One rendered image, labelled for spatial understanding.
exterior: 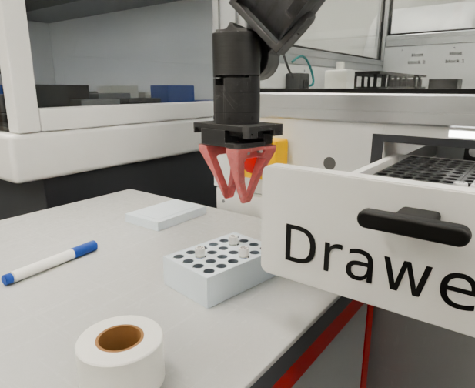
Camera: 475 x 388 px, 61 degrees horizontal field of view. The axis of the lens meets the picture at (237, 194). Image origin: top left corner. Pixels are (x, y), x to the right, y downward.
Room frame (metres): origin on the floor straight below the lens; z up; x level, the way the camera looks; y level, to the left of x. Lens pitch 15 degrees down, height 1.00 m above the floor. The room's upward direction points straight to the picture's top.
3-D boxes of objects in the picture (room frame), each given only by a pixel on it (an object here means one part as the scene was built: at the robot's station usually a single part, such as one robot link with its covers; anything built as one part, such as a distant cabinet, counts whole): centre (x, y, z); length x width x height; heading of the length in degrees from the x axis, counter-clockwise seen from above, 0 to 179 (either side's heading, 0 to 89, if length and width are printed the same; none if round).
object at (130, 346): (0.29, 0.10, 0.78); 0.07 x 0.07 x 0.04
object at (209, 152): (0.51, 0.00, 0.90); 0.07 x 0.07 x 0.09; 42
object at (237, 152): (0.51, 0.00, 0.90); 0.07 x 0.07 x 0.09; 42
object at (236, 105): (0.51, 0.00, 0.98); 0.10 x 0.07 x 0.07; 42
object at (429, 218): (0.28, -0.13, 0.91); 0.07 x 0.04 x 0.01; 53
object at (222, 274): (0.48, 0.02, 0.78); 0.12 x 0.08 x 0.04; 135
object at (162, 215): (0.73, 0.13, 0.77); 0.13 x 0.09 x 0.02; 143
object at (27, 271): (0.52, 0.25, 0.77); 0.14 x 0.02 x 0.02; 148
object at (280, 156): (0.72, -0.05, 0.88); 0.07 x 0.05 x 0.07; 53
